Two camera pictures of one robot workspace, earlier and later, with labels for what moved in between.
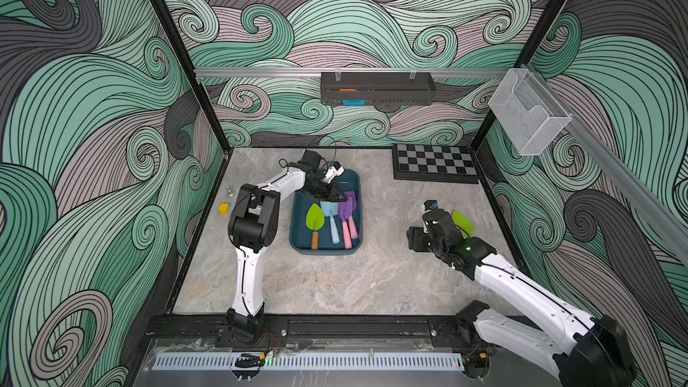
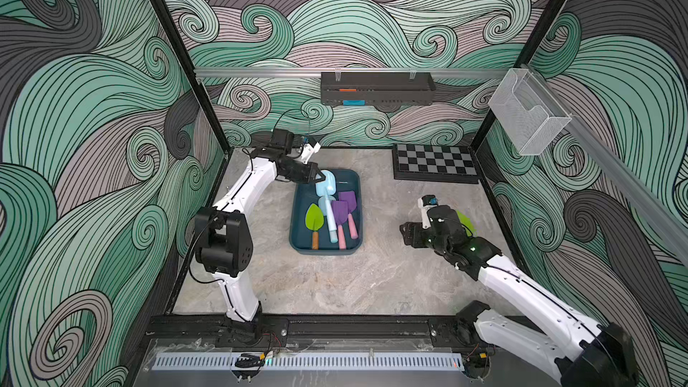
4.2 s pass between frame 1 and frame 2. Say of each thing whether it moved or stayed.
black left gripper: moved
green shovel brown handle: stayed
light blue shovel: stayed
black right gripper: stayed
